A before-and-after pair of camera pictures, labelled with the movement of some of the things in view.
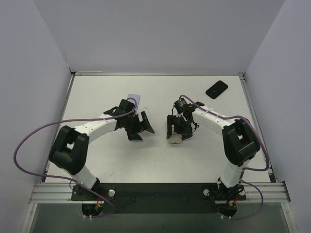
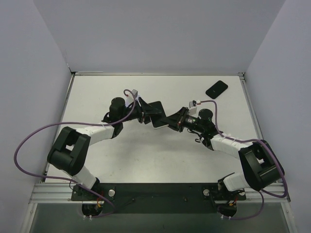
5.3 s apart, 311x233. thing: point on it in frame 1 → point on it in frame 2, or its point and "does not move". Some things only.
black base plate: x=160 y=198 does not move
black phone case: x=216 y=89 does not move
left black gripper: x=137 y=127 → x=141 y=110
